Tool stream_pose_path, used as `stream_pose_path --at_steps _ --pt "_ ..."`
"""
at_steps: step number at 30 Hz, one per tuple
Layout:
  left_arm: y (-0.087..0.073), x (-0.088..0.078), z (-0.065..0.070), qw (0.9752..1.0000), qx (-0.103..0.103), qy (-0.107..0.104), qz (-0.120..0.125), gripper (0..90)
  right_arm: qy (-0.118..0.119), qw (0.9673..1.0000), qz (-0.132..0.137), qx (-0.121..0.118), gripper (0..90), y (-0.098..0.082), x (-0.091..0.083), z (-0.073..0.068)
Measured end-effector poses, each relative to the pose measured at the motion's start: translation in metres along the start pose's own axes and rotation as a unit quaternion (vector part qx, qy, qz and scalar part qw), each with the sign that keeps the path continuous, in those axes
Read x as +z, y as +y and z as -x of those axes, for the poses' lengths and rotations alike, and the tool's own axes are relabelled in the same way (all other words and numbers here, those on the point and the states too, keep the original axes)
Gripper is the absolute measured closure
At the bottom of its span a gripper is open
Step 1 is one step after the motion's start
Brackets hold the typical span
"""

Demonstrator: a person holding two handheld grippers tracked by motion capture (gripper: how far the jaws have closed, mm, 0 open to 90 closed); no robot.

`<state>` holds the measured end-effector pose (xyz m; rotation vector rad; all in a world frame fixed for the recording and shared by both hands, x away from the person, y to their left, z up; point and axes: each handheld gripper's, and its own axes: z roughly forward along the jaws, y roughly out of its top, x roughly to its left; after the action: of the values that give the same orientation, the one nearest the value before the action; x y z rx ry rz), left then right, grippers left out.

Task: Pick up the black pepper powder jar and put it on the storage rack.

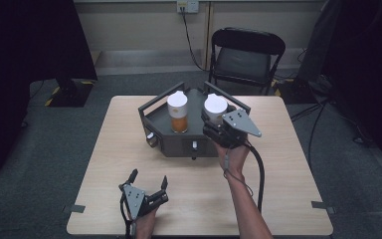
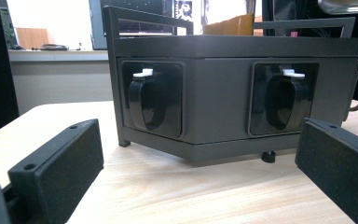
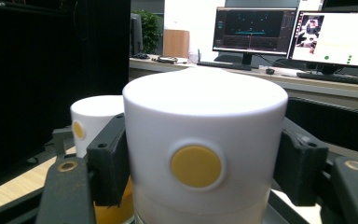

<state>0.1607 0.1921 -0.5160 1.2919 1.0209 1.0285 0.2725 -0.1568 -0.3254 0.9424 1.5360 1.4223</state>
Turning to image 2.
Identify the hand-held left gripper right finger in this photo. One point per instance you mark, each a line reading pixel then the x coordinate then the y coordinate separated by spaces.
pixel 338 168

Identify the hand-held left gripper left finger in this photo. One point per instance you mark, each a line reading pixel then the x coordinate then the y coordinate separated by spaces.
pixel 56 174

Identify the grey background desk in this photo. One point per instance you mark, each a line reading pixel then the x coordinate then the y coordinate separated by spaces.
pixel 59 81

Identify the black flat object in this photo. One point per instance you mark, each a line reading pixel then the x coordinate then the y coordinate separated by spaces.
pixel 54 47

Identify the light wooden box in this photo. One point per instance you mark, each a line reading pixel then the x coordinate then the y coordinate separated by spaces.
pixel 31 39

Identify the pink tag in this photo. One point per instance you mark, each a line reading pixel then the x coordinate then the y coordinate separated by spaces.
pixel 294 34

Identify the grey storage box with rails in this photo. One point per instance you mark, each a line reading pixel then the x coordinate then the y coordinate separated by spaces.
pixel 217 93

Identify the green plant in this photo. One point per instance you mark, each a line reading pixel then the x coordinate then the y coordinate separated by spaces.
pixel 7 31

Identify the monitor with dark screen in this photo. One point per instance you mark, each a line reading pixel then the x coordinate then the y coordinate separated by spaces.
pixel 143 28

